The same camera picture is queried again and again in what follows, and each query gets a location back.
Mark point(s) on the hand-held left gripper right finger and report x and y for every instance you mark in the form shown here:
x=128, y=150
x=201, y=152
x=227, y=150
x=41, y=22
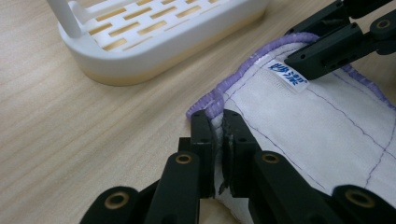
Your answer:
x=239, y=149

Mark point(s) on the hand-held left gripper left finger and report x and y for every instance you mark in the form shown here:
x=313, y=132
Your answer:
x=202, y=146

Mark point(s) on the white cloth with purple edge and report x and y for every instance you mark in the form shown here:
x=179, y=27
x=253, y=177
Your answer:
x=311, y=130

